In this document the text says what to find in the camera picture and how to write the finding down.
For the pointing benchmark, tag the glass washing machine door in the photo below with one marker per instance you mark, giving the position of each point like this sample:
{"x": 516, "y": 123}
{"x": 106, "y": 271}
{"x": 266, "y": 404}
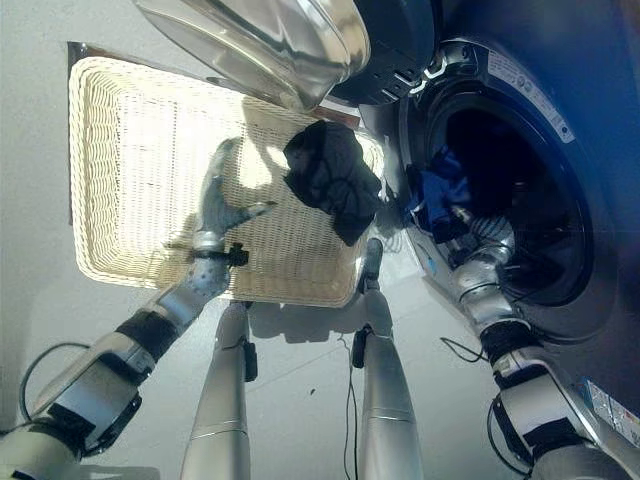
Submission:
{"x": 260, "y": 45}

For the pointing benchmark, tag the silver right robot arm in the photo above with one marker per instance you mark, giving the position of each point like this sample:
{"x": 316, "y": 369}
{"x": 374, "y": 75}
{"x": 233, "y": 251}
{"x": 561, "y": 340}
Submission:
{"x": 520, "y": 380}

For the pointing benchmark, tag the blue garment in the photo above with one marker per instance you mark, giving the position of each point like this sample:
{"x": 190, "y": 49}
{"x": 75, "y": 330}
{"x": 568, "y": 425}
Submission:
{"x": 440, "y": 192}

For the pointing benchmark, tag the silver left robot leg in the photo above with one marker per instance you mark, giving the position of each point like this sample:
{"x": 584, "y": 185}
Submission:
{"x": 222, "y": 390}

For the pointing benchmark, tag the dark blue washing machine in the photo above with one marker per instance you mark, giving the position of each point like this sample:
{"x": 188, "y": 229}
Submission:
{"x": 590, "y": 150}

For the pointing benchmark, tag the dark grey crumpled garment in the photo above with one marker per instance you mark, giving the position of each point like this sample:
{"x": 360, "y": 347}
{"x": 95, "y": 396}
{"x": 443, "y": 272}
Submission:
{"x": 335, "y": 180}

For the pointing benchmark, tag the printed carton box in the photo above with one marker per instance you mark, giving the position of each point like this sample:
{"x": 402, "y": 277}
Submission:
{"x": 607, "y": 407}

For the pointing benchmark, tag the silver right robot leg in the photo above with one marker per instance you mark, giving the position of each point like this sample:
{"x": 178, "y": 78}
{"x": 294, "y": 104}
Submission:
{"x": 382, "y": 380}

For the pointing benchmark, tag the white wicker laundry basket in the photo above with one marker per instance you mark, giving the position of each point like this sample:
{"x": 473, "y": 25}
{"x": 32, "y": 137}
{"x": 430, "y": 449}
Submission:
{"x": 130, "y": 165}

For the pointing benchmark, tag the silver robot leg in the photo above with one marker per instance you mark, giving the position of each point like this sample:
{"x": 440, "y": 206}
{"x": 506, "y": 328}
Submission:
{"x": 222, "y": 390}
{"x": 382, "y": 380}

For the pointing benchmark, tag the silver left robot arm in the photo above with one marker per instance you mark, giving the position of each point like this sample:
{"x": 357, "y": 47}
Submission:
{"x": 105, "y": 370}

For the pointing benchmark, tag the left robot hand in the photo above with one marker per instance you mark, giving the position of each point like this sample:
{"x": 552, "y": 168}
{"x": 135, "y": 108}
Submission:
{"x": 214, "y": 207}

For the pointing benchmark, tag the black left wrist clamp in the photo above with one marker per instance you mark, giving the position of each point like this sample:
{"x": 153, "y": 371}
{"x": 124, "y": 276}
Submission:
{"x": 235, "y": 256}

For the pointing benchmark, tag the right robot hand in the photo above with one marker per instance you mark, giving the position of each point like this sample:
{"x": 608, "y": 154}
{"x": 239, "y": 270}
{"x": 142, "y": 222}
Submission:
{"x": 486, "y": 227}

